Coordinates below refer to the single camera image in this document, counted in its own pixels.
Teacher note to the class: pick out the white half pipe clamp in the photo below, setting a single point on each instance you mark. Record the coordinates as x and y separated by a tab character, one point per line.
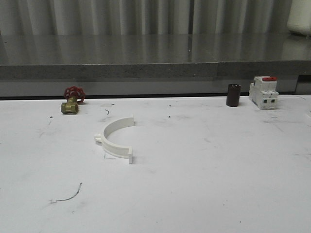
116	150

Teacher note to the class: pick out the grey stone counter ledge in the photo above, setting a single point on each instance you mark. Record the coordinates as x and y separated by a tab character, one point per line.
43	66

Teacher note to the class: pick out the black cylindrical capacitor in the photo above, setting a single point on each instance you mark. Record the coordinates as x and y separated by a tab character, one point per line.
233	95

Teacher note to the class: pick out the brass valve red handwheel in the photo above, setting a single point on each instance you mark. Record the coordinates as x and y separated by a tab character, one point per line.
74	96

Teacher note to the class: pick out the white container in background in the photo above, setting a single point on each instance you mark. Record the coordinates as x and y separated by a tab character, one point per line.
299	20

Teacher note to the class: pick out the white circuit breaker red switch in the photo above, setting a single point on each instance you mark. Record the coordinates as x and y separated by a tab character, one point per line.
263	92

